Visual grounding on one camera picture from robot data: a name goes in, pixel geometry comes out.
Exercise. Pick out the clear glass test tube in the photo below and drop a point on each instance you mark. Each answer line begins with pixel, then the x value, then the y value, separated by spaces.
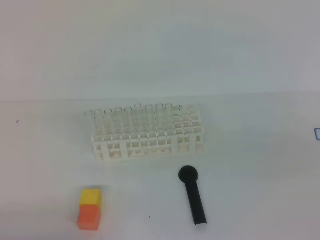
pixel 169 119

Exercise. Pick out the white plastic test tube rack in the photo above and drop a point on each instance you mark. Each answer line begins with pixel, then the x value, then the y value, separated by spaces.
pixel 187 139

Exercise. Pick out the black plastic scoop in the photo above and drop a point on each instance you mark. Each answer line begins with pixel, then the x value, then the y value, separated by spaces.
pixel 189 176

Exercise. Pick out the yellow cube block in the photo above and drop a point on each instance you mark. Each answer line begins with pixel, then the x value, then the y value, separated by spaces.
pixel 91 196

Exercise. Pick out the orange cube block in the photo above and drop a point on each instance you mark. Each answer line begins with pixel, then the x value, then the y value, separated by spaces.
pixel 89 217

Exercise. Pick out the blue edged label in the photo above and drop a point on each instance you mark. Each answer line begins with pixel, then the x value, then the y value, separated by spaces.
pixel 317 134

